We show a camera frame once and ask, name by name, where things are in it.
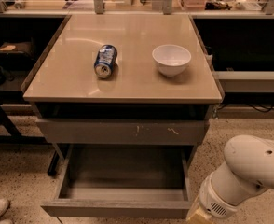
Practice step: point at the grey drawer cabinet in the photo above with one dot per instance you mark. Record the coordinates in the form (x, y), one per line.
(65, 85)

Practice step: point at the blue soda can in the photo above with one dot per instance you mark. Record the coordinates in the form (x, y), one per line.
(105, 61)

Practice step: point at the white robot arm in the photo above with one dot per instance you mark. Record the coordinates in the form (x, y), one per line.
(247, 171)

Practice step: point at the grey top drawer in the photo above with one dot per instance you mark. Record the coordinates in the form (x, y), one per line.
(123, 132)

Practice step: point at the black table leg frame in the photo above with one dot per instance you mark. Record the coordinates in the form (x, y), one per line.
(9, 106)

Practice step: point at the yellow foam padded gripper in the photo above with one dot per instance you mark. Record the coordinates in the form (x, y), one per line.
(212, 199)

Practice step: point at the white ceramic bowl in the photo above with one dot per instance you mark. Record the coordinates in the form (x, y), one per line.
(171, 60)

